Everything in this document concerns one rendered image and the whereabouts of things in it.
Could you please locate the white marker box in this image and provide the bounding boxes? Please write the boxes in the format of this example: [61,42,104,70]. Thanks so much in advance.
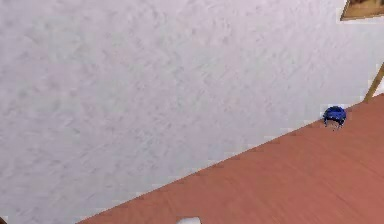
[176,216,203,224]

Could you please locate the blue helmet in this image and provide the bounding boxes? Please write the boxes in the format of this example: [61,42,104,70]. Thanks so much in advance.
[322,105,348,130]

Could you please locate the wooden door frame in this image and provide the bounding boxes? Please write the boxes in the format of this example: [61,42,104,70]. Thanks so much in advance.
[362,62,384,103]

